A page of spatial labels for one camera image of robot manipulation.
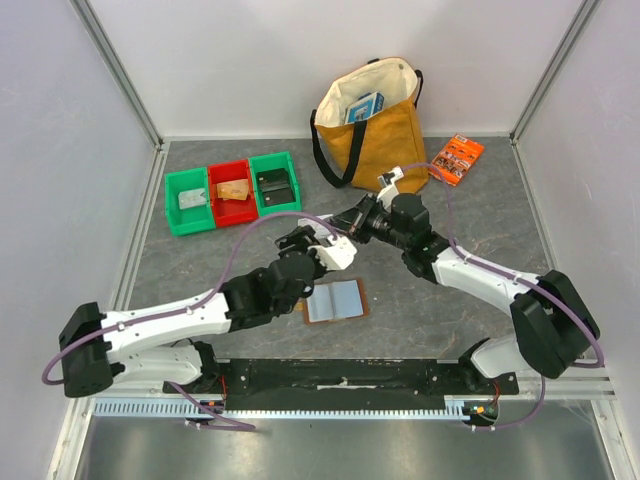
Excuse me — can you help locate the silver VIP credit card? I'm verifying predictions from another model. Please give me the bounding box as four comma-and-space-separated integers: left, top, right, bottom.
297, 215, 330, 229

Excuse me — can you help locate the brown leather card holder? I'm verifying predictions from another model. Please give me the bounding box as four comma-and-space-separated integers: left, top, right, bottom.
294, 278, 370, 325

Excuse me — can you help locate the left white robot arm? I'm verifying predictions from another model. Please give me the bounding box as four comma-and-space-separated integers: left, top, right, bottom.
59, 224, 330, 398

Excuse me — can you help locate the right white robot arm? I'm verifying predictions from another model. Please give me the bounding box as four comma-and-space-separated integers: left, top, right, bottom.
329, 194, 603, 394

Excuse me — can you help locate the black card stack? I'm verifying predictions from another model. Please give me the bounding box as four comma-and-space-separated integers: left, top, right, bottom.
257, 168, 295, 207

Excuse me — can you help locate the right green plastic bin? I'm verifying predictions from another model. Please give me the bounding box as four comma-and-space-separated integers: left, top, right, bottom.
249, 151, 302, 217

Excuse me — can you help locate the green plastic bin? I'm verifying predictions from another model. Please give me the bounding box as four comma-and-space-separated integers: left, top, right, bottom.
164, 167, 216, 236
249, 151, 302, 217

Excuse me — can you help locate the red plastic bin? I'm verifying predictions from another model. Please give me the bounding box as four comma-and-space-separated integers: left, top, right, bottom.
207, 159, 258, 228

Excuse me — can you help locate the orange snack packet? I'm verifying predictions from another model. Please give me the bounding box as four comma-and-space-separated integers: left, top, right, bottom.
428, 134, 485, 187

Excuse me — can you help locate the mustard tote bag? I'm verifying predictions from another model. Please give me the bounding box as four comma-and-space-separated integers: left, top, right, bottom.
310, 57, 427, 192

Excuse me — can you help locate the left green plastic bin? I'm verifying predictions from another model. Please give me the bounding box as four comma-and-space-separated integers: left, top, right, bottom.
164, 167, 216, 236

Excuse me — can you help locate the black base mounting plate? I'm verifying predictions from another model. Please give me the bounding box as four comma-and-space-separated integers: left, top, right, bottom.
183, 359, 519, 408

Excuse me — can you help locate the blue box in bag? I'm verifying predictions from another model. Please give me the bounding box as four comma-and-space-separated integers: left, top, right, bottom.
344, 91, 385, 124

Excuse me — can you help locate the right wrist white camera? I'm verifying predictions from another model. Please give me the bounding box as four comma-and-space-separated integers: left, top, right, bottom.
377, 166, 404, 211

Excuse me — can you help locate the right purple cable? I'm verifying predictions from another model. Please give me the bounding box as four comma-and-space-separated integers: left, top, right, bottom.
399, 162, 605, 432

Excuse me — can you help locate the grey slotted cable duct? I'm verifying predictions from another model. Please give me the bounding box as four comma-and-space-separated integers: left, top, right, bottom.
93, 397, 470, 421

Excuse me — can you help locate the front aluminium rail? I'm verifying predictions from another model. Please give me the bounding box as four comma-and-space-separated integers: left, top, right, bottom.
69, 357, 619, 400

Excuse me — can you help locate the right aluminium frame post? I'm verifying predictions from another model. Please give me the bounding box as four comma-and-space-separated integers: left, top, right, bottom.
508, 0, 604, 146

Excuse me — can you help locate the aluminium frame post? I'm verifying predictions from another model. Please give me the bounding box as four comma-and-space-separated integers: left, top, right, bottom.
69, 0, 166, 149
508, 0, 604, 146

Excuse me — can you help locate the left aluminium frame post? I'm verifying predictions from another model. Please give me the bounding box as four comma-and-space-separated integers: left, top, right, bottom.
69, 0, 166, 149

